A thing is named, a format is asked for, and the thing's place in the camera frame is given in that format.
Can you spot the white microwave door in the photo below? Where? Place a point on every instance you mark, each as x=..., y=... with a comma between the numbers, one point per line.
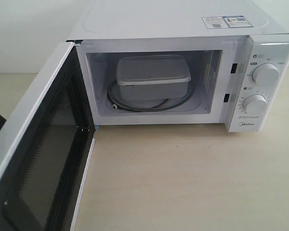
x=45, y=146

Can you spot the white plastic lidded container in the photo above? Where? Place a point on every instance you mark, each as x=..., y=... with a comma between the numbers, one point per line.
x=153, y=77

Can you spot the white microwave oven body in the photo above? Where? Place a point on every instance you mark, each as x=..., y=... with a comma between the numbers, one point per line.
x=221, y=61

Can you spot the glass turntable plate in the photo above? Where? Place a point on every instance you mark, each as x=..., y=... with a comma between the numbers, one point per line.
x=151, y=106

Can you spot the lower white control knob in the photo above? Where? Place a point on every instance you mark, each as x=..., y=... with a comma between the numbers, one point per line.
x=255, y=104

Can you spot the white control knob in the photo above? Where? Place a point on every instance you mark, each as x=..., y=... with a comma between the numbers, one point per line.
x=255, y=104
x=265, y=74

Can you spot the blue white label sticker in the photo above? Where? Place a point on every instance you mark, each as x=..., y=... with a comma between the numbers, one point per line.
x=222, y=22

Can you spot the upper white control knob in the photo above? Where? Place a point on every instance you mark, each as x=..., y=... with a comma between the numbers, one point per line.
x=265, y=74

